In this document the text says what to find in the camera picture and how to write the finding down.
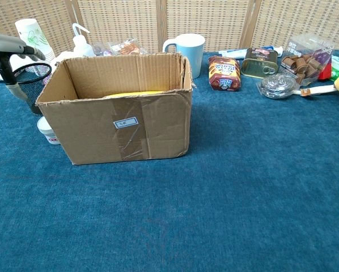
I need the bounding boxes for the brown cookie package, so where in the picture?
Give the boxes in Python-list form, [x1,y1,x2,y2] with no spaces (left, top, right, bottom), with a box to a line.
[207,55,241,92]

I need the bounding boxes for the brown cardboard box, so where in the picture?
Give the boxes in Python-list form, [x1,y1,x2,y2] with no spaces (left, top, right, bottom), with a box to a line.
[35,52,197,165]

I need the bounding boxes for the steel wool scrubber in wrapper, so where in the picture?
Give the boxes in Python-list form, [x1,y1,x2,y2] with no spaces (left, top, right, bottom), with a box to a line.
[256,73,300,100]

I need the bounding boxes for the white plastic wash bottle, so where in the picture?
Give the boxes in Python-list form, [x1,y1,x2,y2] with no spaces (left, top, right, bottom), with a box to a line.
[72,23,96,57]

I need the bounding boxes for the white and blue toothpaste tube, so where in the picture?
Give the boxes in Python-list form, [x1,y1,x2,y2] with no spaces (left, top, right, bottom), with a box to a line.
[218,46,283,57]

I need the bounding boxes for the white jar with red label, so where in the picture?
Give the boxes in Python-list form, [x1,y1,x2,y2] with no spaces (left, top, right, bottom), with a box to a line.
[36,116,61,146]

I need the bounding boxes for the woven folding screen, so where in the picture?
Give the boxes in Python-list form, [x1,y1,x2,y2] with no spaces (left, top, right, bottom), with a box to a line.
[0,0,339,56]

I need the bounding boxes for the dark luncheon meat can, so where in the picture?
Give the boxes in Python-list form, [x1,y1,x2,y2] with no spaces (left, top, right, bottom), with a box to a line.
[240,47,281,79]

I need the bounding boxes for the yellow and red snack bag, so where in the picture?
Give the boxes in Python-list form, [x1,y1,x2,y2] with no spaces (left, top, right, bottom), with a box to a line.
[103,90,173,99]

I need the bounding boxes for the black mesh pen holder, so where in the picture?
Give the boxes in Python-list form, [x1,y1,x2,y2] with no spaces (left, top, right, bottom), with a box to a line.
[12,62,53,116]

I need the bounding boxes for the light blue mug white handle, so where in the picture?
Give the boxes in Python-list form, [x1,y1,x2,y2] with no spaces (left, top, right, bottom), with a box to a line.
[162,33,206,80]

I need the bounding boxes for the clear box of brown rolls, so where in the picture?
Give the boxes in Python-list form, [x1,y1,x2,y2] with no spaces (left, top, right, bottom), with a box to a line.
[279,33,336,87]

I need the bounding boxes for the white handled brush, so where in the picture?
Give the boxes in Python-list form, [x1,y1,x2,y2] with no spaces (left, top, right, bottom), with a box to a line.
[293,84,337,97]

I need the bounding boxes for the white and pink tissue pack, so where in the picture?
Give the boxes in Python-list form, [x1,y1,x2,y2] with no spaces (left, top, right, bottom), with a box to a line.
[46,50,75,77]

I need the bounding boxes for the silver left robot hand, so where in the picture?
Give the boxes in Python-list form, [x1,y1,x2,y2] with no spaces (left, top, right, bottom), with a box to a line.
[0,32,47,100]

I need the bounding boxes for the stack of paper cups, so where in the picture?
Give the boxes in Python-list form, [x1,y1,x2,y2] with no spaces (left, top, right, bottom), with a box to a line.
[15,18,56,67]

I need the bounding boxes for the bread in clear bag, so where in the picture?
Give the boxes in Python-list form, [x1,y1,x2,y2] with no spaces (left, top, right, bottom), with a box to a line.
[108,38,147,56]

